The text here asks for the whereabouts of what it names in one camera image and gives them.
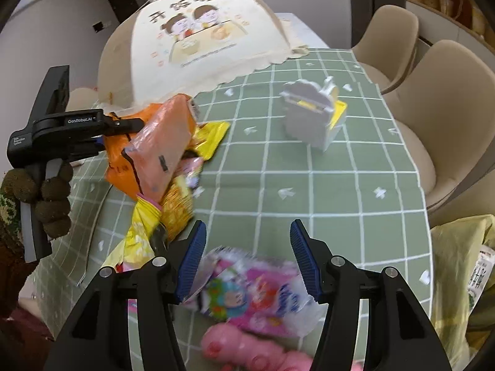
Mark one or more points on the bright yellow snack packet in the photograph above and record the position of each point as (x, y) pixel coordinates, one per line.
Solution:
(212, 139)

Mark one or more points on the mesh food cover cartoon print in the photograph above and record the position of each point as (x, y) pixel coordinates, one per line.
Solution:
(193, 46)

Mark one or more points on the orange snack packet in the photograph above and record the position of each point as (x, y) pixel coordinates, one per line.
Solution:
(154, 143)

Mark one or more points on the black wall switch panel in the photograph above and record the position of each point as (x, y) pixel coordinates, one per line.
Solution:
(98, 26)

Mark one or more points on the purple snack wrapper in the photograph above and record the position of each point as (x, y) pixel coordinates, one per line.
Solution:
(192, 174)

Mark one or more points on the grey toothpick holder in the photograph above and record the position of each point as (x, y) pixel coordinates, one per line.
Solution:
(309, 119)

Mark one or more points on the yellow-green trash bag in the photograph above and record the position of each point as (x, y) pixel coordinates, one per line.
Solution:
(452, 262)

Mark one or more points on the gold snack wrapper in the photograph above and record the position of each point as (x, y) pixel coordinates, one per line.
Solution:
(176, 208)

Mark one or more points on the green checked tablecloth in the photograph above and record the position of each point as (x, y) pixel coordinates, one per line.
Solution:
(309, 185)

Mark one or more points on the white green snack packet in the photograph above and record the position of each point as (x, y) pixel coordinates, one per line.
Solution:
(483, 278)

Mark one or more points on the person's left hand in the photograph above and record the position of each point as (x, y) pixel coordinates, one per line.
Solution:
(56, 205)

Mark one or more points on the beige chair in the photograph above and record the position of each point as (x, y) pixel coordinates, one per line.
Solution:
(386, 34)
(444, 104)

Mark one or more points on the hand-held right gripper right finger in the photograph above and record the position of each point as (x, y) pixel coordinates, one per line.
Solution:
(305, 262)

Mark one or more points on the pink caterpillar toy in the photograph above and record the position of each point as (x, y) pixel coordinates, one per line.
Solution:
(239, 349)

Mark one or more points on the pale yellow snack wrapper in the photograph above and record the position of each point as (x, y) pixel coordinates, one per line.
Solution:
(135, 235)

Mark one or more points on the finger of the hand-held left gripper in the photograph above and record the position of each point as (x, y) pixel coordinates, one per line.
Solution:
(123, 126)

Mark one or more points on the pink snack packet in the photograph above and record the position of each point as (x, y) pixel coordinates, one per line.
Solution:
(251, 293)

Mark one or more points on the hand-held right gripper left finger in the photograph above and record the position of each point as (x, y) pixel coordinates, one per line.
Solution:
(191, 262)

